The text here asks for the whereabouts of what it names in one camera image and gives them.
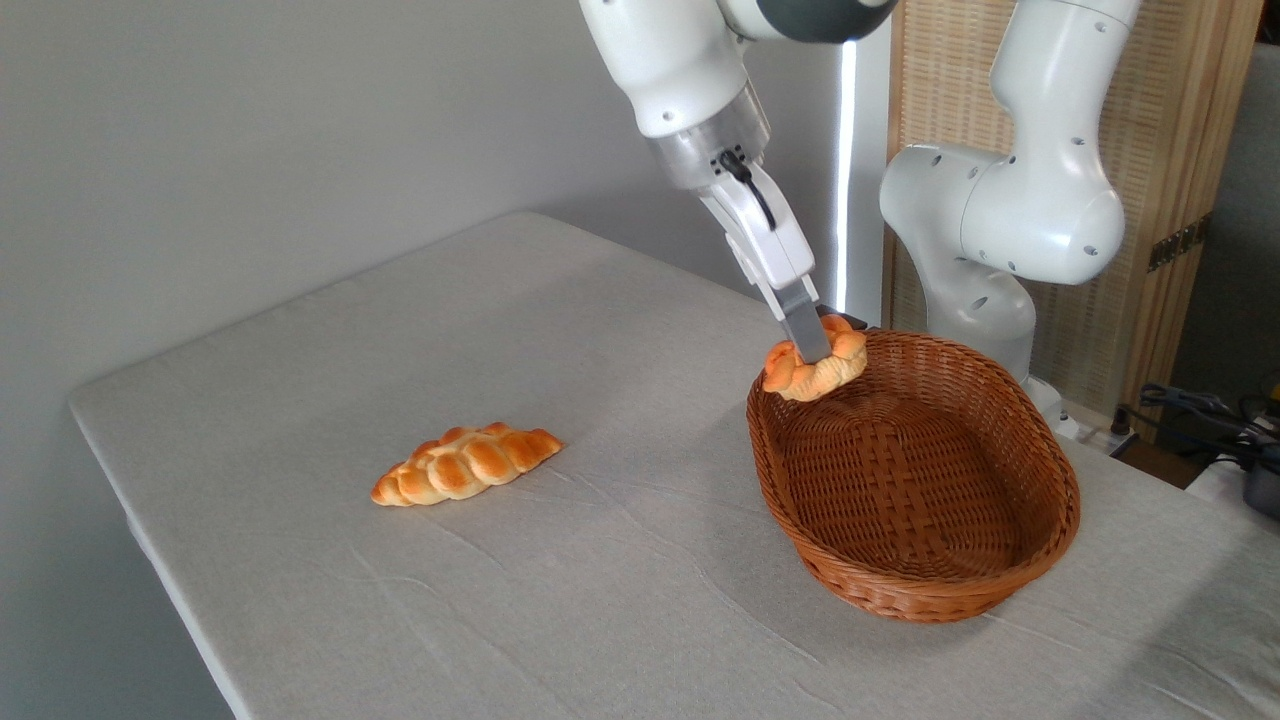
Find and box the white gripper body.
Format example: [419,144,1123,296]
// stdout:
[697,163,817,302]

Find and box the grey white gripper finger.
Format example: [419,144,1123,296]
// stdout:
[773,280,834,365]

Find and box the round knotted bread roll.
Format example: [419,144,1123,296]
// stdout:
[762,314,869,403]

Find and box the brown wicker basket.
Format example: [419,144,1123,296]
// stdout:
[746,330,1082,624]

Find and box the long braided bread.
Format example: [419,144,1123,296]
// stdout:
[371,422,564,508]

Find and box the white power strip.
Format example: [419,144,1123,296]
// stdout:
[1083,422,1141,458]

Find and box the light grey tablecloth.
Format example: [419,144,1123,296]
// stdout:
[68,210,1280,720]

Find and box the dark metal screen hinge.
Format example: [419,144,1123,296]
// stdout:
[1148,215,1213,273]

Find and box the dark grey device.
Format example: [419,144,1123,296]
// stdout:
[1243,463,1280,520]

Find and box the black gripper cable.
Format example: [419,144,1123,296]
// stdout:
[718,149,778,232]

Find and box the black cable bundle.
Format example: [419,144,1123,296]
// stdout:
[1138,383,1280,471]

